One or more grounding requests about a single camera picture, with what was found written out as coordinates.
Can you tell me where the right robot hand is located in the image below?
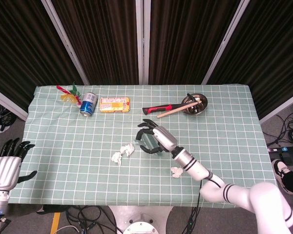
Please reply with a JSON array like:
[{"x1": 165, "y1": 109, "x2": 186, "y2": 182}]
[{"x1": 136, "y1": 118, "x2": 179, "y2": 155}]

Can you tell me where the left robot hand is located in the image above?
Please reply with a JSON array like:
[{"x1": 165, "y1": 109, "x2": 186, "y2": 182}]
[{"x1": 0, "y1": 137, "x2": 38, "y2": 192}]

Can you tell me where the small green hand broom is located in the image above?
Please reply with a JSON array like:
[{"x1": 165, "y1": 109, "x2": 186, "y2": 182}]
[{"x1": 133, "y1": 133, "x2": 167, "y2": 154}]

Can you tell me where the white paper ball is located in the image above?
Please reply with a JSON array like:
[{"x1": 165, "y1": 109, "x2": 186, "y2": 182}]
[
  {"x1": 170, "y1": 166, "x2": 184, "y2": 179},
  {"x1": 120, "y1": 143, "x2": 135, "y2": 157},
  {"x1": 111, "y1": 151, "x2": 124, "y2": 167}
]

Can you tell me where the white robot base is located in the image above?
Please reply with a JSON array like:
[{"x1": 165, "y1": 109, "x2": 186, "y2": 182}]
[{"x1": 108, "y1": 206, "x2": 179, "y2": 234}]

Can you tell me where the wooden stick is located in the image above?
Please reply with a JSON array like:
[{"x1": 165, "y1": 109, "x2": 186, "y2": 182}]
[{"x1": 157, "y1": 99, "x2": 202, "y2": 119}]

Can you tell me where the red black hammer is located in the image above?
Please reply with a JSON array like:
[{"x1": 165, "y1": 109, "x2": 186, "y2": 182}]
[{"x1": 142, "y1": 93, "x2": 200, "y2": 116}]

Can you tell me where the stainless steel bowl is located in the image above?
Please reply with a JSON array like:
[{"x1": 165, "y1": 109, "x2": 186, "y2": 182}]
[{"x1": 181, "y1": 93, "x2": 208, "y2": 116}]

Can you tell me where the yellow snack package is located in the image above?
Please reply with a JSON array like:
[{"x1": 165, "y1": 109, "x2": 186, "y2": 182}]
[{"x1": 99, "y1": 97, "x2": 131, "y2": 114}]

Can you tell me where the green checkered tablecloth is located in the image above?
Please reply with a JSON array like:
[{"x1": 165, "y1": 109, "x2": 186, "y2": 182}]
[{"x1": 7, "y1": 84, "x2": 278, "y2": 209}]

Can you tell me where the blue soda can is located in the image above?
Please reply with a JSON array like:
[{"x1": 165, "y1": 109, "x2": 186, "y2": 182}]
[{"x1": 79, "y1": 92, "x2": 99, "y2": 118}]

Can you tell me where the colourful feather shuttlecock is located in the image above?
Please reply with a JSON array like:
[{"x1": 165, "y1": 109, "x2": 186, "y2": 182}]
[{"x1": 56, "y1": 81, "x2": 84, "y2": 107}]

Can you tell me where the dark ribbed partition panel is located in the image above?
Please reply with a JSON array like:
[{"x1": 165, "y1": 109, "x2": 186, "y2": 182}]
[
  {"x1": 143, "y1": 0, "x2": 250, "y2": 85},
  {"x1": 41, "y1": 0, "x2": 144, "y2": 85},
  {"x1": 0, "y1": 0, "x2": 88, "y2": 120},
  {"x1": 202, "y1": 0, "x2": 293, "y2": 124}
]

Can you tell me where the white black sneaker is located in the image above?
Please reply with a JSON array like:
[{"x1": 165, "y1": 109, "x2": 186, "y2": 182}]
[{"x1": 271, "y1": 159, "x2": 293, "y2": 189}]

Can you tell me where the black power strip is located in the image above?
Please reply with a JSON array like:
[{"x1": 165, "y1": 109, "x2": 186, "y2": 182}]
[{"x1": 268, "y1": 145, "x2": 293, "y2": 154}]

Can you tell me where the black floor cable bundle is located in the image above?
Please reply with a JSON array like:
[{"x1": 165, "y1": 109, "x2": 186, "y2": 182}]
[
  {"x1": 182, "y1": 207, "x2": 201, "y2": 234},
  {"x1": 260, "y1": 98, "x2": 293, "y2": 147},
  {"x1": 63, "y1": 206, "x2": 119, "y2": 234},
  {"x1": 0, "y1": 97, "x2": 18, "y2": 131}
]

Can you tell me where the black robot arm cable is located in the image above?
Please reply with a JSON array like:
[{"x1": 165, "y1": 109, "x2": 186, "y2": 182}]
[{"x1": 197, "y1": 172, "x2": 226, "y2": 220}]

